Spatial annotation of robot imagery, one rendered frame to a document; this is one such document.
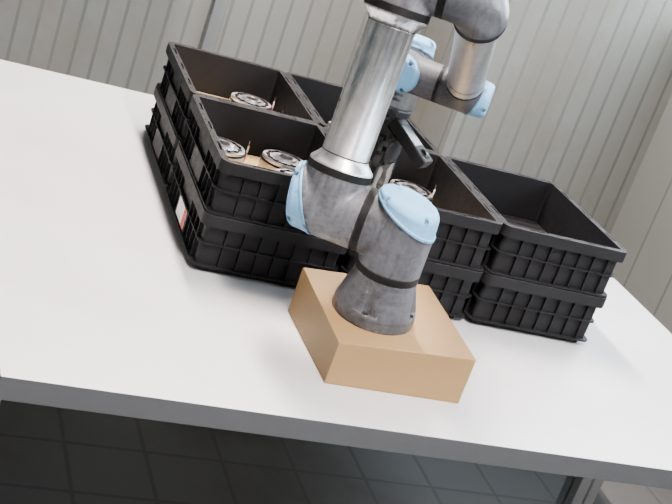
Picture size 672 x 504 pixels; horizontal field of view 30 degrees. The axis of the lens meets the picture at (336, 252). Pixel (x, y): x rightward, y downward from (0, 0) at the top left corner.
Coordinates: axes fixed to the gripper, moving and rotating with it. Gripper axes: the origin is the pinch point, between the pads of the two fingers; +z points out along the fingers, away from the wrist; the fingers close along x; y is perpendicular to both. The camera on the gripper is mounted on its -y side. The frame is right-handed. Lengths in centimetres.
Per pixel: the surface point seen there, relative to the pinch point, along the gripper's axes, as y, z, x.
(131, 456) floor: 34, 85, 5
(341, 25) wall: 103, 4, -173
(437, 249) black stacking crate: -20.6, 0.6, 9.3
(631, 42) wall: 8, -26, -197
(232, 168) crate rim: 11.5, -7.0, 42.2
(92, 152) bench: 61, 15, 15
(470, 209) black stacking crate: -18.9, -4.9, -7.2
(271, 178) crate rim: 5.9, -6.7, 36.8
